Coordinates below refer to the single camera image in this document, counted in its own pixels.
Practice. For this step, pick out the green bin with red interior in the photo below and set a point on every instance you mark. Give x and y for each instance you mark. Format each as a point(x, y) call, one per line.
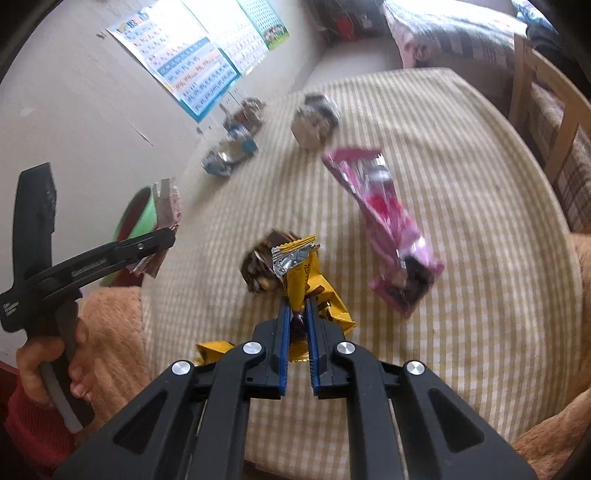
point(138, 217)

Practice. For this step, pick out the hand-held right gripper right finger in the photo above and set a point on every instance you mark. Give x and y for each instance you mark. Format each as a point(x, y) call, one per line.
point(315, 360)

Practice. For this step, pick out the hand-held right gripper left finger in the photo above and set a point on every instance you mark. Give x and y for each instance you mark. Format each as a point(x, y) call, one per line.
point(281, 360)

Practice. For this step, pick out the blue silver snack wrapper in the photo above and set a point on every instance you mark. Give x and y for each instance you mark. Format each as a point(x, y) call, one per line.
point(228, 154)

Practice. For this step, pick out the beige fluffy blanket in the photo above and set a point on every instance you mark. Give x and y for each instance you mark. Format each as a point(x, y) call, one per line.
point(115, 341)

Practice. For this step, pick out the pink bed sheet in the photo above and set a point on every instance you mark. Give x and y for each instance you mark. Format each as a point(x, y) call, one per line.
point(408, 53)

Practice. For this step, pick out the green bordered wall poster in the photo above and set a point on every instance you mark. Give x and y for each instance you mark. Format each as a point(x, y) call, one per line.
point(263, 21)

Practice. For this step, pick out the pink white snack wrapper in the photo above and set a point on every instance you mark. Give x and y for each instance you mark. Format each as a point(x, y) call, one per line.
point(166, 207)

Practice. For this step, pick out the person's left forearm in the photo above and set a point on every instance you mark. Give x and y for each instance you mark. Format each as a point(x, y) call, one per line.
point(32, 434)

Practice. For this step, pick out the yellow snack wrapper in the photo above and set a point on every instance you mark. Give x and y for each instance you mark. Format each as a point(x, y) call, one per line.
point(304, 277)
point(212, 350)

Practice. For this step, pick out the white chart wall poster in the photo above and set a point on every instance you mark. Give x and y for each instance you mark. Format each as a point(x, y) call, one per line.
point(221, 32)

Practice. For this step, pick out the pink plastic wrapper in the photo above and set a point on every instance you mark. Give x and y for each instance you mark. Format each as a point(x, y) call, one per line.
point(388, 226)

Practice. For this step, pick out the person's left hand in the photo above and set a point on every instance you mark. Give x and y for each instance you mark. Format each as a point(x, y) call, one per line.
point(32, 364)

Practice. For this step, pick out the blue bordered wall poster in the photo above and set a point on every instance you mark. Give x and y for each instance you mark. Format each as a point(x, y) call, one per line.
point(175, 60)

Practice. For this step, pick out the wooden chair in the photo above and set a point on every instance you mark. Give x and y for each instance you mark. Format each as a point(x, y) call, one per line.
point(545, 106)

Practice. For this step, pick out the paper ball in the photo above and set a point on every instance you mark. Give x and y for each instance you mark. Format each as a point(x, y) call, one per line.
point(244, 115)

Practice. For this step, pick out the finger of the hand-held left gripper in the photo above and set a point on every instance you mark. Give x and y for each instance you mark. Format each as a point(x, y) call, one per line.
point(120, 251)

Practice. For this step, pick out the dark brown snack wrapper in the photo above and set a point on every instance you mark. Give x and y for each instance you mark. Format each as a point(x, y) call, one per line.
point(261, 267)

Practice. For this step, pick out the white printed paper cup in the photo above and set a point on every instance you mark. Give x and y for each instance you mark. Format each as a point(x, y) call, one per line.
point(314, 120)

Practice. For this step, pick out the dark metal shelf rack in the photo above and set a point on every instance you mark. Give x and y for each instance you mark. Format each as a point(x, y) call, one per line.
point(341, 18)

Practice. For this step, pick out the checkered cloth table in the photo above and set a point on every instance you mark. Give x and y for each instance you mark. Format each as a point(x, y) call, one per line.
point(461, 277)

